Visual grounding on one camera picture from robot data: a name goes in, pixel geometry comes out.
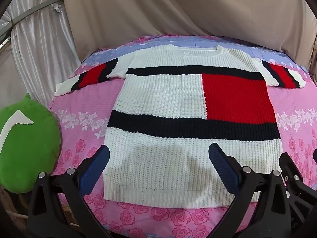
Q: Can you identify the grey metal pole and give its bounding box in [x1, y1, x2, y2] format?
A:
[0, 0, 63, 39]

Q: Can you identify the white satin curtain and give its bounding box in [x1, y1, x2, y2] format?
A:
[0, 0, 82, 119]

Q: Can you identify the white red black knit sweater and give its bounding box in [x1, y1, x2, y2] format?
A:
[54, 44, 307, 209]

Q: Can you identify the pink floral bed sheet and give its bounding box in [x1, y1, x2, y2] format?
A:
[48, 33, 317, 238]

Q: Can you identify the green plush pillow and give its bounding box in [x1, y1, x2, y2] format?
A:
[0, 93, 61, 194]

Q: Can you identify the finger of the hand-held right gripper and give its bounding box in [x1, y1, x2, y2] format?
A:
[279, 152, 317, 210]

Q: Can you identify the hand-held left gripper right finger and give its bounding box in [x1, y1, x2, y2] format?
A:
[208, 142, 296, 238]

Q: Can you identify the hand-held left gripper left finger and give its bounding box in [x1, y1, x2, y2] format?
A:
[27, 144, 111, 238]

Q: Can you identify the beige curtain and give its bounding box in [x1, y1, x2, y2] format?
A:
[61, 0, 317, 80]

